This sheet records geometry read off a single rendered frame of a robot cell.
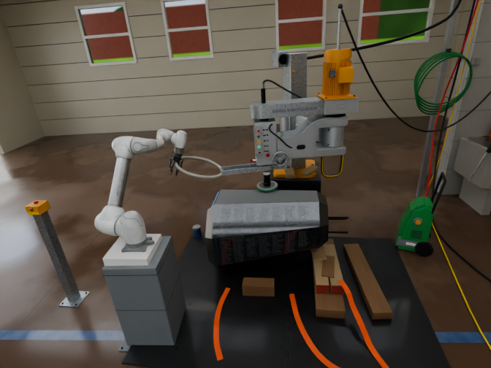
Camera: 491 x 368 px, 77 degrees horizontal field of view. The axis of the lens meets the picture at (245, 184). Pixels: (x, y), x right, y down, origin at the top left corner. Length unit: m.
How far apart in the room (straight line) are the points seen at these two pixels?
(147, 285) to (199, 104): 7.18
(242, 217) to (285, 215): 0.40
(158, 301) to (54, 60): 8.81
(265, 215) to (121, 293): 1.35
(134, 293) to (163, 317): 0.30
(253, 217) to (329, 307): 1.00
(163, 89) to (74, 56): 2.52
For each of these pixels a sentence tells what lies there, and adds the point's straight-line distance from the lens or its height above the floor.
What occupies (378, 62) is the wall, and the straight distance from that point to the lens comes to 9.24.
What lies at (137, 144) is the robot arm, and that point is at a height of 1.56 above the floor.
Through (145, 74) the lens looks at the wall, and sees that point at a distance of 9.39.
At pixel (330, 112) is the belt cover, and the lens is 2.91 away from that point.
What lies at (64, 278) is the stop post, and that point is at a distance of 3.45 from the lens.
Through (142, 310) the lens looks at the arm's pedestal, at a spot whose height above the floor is 0.40.
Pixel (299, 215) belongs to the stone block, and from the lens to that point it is 2.87.
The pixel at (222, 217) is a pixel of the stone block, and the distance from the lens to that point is 2.90.
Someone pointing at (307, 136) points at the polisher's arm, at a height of 1.36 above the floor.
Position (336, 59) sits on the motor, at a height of 2.00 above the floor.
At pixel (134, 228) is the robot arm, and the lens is 2.34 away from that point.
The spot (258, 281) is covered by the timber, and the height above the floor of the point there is 0.13.
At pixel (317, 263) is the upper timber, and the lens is 3.13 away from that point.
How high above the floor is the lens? 2.19
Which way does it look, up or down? 25 degrees down
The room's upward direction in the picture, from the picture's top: 4 degrees counter-clockwise
